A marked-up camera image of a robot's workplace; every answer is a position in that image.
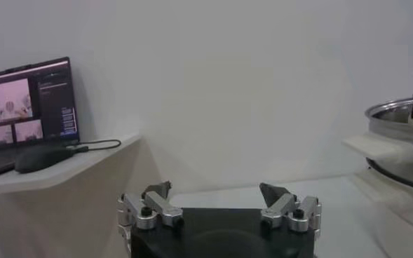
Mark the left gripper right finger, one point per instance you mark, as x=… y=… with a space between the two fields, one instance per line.
x=279 y=203

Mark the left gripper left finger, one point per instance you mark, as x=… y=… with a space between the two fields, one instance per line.
x=164 y=207

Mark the white side table with mouse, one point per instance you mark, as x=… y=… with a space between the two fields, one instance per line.
x=87 y=196

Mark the cream electric cooker pot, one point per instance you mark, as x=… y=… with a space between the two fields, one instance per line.
x=409 y=217

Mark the black computer mouse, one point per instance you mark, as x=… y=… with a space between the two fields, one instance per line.
x=41 y=159

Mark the black laptop with dark screen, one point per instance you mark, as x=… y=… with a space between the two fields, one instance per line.
x=52 y=105

